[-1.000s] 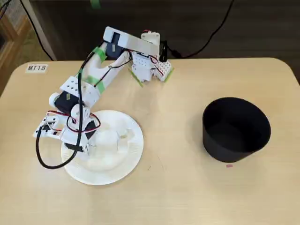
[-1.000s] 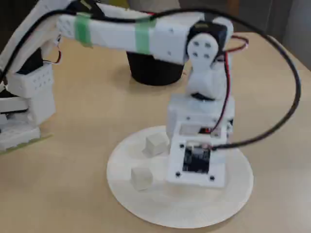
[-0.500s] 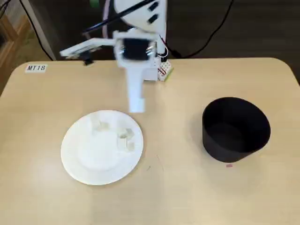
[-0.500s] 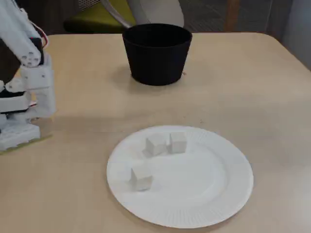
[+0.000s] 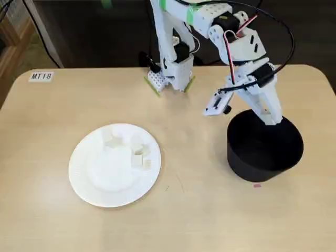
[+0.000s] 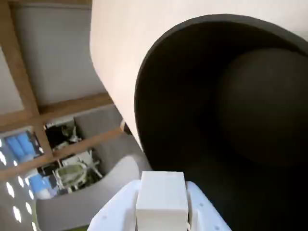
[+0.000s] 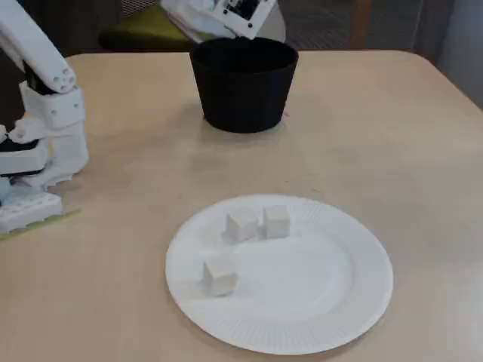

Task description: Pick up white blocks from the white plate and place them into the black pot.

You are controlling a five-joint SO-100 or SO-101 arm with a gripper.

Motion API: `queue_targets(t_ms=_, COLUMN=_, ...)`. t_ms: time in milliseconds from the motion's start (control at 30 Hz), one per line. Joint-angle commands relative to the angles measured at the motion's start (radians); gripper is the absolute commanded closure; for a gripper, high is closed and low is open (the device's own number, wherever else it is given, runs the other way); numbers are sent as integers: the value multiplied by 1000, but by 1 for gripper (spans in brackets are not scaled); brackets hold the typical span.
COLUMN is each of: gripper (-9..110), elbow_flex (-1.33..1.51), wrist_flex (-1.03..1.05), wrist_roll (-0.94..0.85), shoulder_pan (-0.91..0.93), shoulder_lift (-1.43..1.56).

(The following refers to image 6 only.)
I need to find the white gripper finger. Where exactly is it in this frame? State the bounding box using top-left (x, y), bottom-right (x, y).
top-left (186, 180), bottom-right (231, 231)
top-left (86, 180), bottom-right (142, 231)

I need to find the white block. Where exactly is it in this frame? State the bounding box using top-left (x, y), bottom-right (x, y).
top-left (135, 171), bottom-right (189, 231)

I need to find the grey curved chair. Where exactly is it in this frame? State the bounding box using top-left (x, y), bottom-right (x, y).
top-left (35, 155), bottom-right (145, 231)

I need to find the blue plastic container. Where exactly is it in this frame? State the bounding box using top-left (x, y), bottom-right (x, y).
top-left (30, 174), bottom-right (52, 194)
top-left (4, 133), bottom-right (34, 158)

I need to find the wooden shelf frame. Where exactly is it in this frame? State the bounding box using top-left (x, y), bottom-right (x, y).
top-left (0, 0), bottom-right (126, 179)

